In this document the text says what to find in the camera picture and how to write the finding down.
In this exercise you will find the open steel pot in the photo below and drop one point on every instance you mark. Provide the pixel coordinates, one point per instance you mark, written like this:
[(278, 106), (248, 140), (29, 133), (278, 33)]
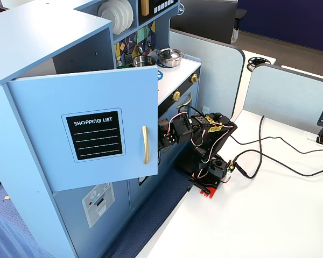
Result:
[(150, 62)]

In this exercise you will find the hanging toy ladle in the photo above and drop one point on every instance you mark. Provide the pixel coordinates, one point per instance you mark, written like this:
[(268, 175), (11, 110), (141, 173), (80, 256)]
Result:
[(140, 49)]

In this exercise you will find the blue shopping list cabinet door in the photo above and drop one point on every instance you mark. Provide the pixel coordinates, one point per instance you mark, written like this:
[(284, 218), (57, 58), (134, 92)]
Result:
[(43, 107)]

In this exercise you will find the white wall outlet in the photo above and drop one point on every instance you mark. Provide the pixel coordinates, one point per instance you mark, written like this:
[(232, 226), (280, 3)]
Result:
[(206, 110)]

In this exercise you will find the red robot base clamp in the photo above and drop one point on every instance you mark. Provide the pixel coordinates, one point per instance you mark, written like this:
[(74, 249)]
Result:
[(207, 192)]

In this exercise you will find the blue door with dispenser print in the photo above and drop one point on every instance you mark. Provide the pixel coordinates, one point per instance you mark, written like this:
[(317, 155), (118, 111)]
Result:
[(70, 215)]

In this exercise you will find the steel pot with lid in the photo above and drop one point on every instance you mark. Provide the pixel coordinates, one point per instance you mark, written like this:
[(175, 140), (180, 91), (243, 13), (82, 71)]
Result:
[(169, 55)]

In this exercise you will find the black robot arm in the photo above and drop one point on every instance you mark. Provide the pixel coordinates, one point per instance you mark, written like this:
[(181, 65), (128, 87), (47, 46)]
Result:
[(218, 142)]

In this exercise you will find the hanging toy spatula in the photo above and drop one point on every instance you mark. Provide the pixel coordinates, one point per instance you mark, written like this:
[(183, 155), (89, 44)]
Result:
[(128, 57)]

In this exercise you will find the blue toy kitchen body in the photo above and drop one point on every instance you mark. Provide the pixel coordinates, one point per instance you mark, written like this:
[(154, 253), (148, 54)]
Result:
[(29, 40)]

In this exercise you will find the black Dell monitor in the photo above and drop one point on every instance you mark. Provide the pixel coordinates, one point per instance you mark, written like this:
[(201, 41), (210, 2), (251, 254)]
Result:
[(204, 18)]

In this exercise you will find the black filament spool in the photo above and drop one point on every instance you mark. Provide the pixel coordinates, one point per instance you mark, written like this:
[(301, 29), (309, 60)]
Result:
[(251, 65)]

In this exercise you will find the motor controller board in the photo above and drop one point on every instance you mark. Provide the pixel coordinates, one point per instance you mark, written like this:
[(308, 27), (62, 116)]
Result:
[(231, 168)]

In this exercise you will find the grey desk divider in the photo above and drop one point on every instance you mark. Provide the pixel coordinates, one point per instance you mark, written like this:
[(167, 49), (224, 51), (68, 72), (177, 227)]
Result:
[(285, 94), (218, 75)]

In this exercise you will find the black toy microwave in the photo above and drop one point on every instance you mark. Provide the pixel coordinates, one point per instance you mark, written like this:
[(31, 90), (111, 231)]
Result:
[(150, 18)]

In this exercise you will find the blue woven mat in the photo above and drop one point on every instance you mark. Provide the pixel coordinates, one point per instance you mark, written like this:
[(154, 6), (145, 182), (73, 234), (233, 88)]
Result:
[(150, 223)]

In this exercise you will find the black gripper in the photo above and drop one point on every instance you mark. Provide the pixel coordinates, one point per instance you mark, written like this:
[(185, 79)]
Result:
[(164, 133)]

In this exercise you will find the gold stove knob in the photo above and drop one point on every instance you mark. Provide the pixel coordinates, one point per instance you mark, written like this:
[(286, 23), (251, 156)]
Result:
[(176, 96), (195, 78)]

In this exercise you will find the white plate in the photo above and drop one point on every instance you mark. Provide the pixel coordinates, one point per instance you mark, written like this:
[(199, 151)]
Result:
[(131, 13), (126, 16), (107, 18)]

